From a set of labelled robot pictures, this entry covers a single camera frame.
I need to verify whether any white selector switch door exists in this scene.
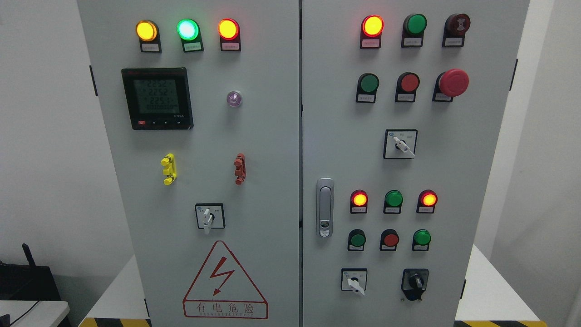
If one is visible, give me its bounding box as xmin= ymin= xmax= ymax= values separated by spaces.
xmin=195 ymin=203 xmax=226 ymax=235

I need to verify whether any green lit indicator light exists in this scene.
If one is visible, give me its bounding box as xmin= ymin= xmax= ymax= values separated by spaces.
xmin=176 ymin=19 xmax=204 ymax=53

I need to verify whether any yellow indicator light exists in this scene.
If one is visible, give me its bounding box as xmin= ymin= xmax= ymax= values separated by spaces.
xmin=135 ymin=20 xmax=162 ymax=53

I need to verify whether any red terminal clip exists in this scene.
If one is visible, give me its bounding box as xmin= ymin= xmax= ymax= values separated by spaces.
xmin=234 ymin=153 xmax=246 ymax=185

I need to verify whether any red lit indicator lower left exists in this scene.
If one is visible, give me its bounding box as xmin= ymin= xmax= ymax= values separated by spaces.
xmin=350 ymin=189 xmax=369 ymax=214

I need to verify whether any small purple indicator lamp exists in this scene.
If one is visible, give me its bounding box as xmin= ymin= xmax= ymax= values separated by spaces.
xmin=226 ymin=91 xmax=243 ymax=108

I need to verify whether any green push button lower left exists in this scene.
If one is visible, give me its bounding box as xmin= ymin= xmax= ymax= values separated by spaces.
xmin=347 ymin=228 xmax=366 ymax=251

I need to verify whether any green push button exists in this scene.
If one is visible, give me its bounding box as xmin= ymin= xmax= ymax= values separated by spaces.
xmin=412 ymin=228 xmax=432 ymax=251
xmin=355 ymin=73 xmax=379 ymax=103
xmin=347 ymin=228 xmax=366 ymax=251

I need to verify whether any green indicator lower middle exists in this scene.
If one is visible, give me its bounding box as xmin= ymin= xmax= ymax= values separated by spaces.
xmin=383 ymin=190 xmax=403 ymax=214

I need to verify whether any grey left cabinet door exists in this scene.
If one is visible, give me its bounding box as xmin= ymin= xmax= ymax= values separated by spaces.
xmin=78 ymin=0 xmax=300 ymax=327

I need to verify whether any grey cabinet door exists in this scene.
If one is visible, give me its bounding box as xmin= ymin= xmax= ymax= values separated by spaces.
xmin=78 ymin=0 xmax=300 ymax=327
xmin=302 ymin=0 xmax=529 ymax=327

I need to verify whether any green push button upper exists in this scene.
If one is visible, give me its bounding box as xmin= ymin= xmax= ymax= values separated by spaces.
xmin=355 ymin=73 xmax=379 ymax=103

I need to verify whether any yellow terminal clip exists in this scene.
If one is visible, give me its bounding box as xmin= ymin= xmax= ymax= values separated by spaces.
xmin=160 ymin=153 xmax=177 ymax=186

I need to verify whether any red push button lower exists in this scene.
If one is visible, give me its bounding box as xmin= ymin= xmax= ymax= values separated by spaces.
xmin=379 ymin=228 xmax=400 ymax=251

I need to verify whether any red push button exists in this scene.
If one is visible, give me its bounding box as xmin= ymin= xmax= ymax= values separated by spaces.
xmin=394 ymin=72 xmax=420 ymax=102
xmin=379 ymin=228 xmax=400 ymax=251

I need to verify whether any grey right cabinet door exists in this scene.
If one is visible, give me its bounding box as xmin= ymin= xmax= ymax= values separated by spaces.
xmin=302 ymin=0 xmax=529 ymax=327

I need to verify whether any red lit indicator lower right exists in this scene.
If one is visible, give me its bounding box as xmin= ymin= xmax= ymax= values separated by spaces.
xmin=416 ymin=189 xmax=438 ymax=214

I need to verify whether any red push button upper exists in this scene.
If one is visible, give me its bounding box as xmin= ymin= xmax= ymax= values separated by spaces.
xmin=394 ymin=72 xmax=420 ymax=102

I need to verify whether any red electrical hazard sticker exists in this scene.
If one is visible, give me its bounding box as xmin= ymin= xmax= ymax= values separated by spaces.
xmin=182 ymin=240 xmax=269 ymax=319

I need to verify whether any black digital power meter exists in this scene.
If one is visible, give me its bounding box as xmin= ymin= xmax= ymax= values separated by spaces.
xmin=122 ymin=68 xmax=194 ymax=130

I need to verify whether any red lit indicator light left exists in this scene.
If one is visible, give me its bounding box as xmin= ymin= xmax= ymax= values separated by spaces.
xmin=218 ymin=17 xmax=241 ymax=52

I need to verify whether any green push button lower right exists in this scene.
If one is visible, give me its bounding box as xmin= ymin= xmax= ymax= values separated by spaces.
xmin=412 ymin=228 xmax=432 ymax=251

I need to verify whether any red lit indicator top right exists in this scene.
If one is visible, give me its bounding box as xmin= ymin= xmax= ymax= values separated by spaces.
xmin=359 ymin=15 xmax=384 ymax=49

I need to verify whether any red emergency stop button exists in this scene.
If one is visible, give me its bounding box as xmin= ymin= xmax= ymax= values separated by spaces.
xmin=432 ymin=68 xmax=470 ymax=102

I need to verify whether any green indicator top right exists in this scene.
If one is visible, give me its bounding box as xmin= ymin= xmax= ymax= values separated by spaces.
xmin=401 ymin=13 xmax=427 ymax=48

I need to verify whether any dark red buzzer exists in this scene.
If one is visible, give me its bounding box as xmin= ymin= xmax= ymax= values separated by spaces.
xmin=442 ymin=13 xmax=471 ymax=47

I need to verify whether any black box with antenna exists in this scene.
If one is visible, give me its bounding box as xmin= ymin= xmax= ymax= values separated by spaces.
xmin=0 ymin=243 xmax=61 ymax=302

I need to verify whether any white side table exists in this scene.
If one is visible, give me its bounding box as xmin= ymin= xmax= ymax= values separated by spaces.
xmin=0 ymin=300 xmax=70 ymax=327

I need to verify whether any silver door lock handle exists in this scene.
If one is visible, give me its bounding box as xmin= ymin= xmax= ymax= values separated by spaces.
xmin=317 ymin=178 xmax=335 ymax=238

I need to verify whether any white selector switch middle right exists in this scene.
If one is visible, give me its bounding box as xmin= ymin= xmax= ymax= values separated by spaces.
xmin=383 ymin=129 xmax=418 ymax=159

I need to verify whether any white selector switch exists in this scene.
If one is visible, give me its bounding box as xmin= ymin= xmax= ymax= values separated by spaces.
xmin=341 ymin=268 xmax=368 ymax=297
xmin=383 ymin=129 xmax=418 ymax=159

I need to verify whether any white selector switch bottom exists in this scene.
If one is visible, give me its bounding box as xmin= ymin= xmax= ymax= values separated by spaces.
xmin=341 ymin=268 xmax=368 ymax=297

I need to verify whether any black rotary switch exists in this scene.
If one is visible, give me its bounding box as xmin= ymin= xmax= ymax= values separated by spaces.
xmin=401 ymin=268 xmax=429 ymax=302

